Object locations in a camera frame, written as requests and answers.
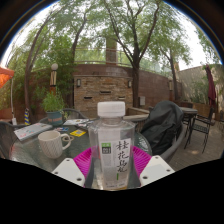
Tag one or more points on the black wall lantern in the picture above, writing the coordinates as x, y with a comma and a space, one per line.
78, 83
129, 83

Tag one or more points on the blue yellow striped cone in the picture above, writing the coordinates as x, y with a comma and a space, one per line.
27, 116

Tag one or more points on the white printed booklet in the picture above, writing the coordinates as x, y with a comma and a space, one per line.
76, 122

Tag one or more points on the black backpack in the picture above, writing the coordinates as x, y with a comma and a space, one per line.
163, 126

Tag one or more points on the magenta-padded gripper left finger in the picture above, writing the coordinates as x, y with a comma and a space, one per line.
81, 160

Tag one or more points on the black metal patio chair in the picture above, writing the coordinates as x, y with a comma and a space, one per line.
201, 128

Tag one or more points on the grey wall box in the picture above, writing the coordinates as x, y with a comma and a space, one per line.
142, 101

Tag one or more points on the closed maroon patio umbrella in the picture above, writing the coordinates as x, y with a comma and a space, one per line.
211, 86

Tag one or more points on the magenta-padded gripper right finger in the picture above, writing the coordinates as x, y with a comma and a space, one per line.
141, 160

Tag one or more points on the orange canopy tent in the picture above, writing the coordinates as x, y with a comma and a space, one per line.
5, 76

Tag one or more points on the round dark patio table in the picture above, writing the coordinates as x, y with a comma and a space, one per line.
190, 110

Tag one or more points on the yellow card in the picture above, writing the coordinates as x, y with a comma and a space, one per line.
78, 133

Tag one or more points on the small blue card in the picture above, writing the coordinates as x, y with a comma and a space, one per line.
62, 129

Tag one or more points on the white ribbed mug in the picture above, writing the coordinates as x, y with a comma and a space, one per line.
50, 144

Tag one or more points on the clear white-capped drink bottle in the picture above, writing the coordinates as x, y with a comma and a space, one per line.
111, 146

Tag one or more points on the globe-topped garden lamp post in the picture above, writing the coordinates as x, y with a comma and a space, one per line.
53, 78

